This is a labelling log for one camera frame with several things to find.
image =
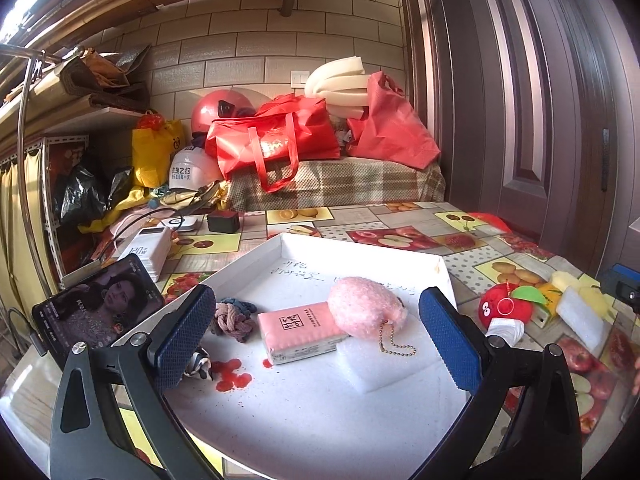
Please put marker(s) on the metal shelf rack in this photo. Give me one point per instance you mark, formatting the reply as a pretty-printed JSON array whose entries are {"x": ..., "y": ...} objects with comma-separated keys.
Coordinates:
[{"x": 55, "y": 220}]

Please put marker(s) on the brown panelled door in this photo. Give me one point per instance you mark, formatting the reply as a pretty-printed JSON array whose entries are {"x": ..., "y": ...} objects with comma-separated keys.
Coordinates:
[{"x": 525, "y": 110}]

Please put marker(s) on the black smartphone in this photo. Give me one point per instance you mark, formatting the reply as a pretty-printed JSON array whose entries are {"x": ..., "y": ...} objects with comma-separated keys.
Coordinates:
[{"x": 95, "y": 305}]

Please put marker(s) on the pink helmet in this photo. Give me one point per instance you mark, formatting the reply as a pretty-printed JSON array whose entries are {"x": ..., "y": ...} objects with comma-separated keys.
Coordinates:
[{"x": 215, "y": 110}]

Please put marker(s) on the yellow shopping bag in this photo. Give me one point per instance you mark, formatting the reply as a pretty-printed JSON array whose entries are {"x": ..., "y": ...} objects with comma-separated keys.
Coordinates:
[{"x": 155, "y": 155}]

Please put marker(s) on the pink tissue pack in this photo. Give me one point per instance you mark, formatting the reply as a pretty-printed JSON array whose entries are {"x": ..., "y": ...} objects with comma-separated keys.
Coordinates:
[{"x": 300, "y": 332}]

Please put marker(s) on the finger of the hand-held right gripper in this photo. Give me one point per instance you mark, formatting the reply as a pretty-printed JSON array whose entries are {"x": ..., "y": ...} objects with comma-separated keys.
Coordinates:
[{"x": 622, "y": 280}]

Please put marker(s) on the black plastic bag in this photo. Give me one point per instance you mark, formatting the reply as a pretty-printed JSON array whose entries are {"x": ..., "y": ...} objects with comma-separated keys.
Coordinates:
[{"x": 85, "y": 195}]

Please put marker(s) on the white wall switch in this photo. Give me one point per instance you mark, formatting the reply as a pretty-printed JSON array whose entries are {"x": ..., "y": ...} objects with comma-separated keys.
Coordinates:
[{"x": 301, "y": 78}]

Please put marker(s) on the black charger box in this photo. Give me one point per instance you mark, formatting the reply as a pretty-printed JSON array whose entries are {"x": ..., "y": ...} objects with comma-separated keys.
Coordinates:
[{"x": 224, "y": 221}]

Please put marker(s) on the plaid covered bench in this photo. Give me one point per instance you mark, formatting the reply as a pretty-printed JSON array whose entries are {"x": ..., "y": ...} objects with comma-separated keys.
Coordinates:
[{"x": 340, "y": 182}]

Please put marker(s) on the rolled brown mats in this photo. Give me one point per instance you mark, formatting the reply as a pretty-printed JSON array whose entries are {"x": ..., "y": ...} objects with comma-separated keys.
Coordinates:
[{"x": 105, "y": 80}]

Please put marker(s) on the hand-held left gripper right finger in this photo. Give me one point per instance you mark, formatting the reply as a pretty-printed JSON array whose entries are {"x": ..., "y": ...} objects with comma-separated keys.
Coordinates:
[{"x": 450, "y": 340}]

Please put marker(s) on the white helmet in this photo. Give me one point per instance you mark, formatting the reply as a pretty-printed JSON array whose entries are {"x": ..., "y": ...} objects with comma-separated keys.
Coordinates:
[{"x": 192, "y": 170}]

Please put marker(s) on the plain red fabric bag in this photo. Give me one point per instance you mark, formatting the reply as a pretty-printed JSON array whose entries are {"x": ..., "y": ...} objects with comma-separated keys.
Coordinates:
[{"x": 390, "y": 125}]

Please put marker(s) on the white power bank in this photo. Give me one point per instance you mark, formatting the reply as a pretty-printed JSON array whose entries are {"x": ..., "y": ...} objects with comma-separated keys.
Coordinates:
[{"x": 145, "y": 255}]

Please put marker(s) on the metal shelf with curtain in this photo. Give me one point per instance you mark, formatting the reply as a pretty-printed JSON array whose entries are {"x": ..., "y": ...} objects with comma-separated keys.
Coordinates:
[{"x": 22, "y": 160}]

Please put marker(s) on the white foam sheets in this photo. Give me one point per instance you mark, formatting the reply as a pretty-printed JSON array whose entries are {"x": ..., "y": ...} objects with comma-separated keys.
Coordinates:
[{"x": 335, "y": 82}]

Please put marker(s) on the white round charging pad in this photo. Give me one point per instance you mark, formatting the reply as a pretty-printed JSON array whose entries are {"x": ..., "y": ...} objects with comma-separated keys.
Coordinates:
[{"x": 180, "y": 225}]

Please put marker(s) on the white foam block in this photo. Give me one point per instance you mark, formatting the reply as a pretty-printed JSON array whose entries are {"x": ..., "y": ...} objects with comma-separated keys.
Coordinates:
[
  {"x": 385, "y": 370},
  {"x": 582, "y": 322}
]

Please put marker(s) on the braided hair scrunchie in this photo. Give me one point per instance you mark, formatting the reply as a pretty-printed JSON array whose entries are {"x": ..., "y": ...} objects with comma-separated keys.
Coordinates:
[{"x": 232, "y": 320}]

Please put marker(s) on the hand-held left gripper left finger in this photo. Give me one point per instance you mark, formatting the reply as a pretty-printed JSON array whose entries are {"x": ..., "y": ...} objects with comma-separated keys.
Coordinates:
[{"x": 185, "y": 340}]

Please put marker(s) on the yellow curtain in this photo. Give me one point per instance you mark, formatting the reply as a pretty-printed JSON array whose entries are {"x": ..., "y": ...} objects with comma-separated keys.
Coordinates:
[{"x": 20, "y": 220}]

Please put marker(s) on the white cardboard box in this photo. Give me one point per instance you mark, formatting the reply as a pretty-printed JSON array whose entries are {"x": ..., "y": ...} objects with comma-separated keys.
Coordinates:
[{"x": 320, "y": 410}]

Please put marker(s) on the fruit print tablecloth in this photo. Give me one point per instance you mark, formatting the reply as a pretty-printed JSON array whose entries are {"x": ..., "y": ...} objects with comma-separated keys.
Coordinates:
[{"x": 400, "y": 240}]

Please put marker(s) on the red plush apple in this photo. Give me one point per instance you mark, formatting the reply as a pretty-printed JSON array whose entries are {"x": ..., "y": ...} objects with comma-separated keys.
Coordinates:
[{"x": 500, "y": 300}]

